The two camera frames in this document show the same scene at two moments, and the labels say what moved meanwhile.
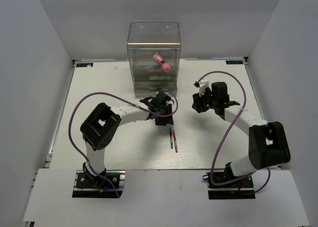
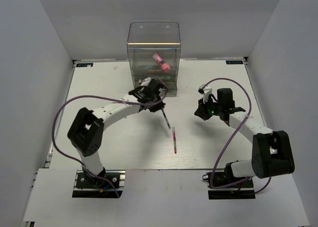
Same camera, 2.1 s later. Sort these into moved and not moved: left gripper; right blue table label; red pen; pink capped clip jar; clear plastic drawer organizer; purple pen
Moved: left gripper; purple pen
Not moved: clear plastic drawer organizer; pink capped clip jar; red pen; right blue table label
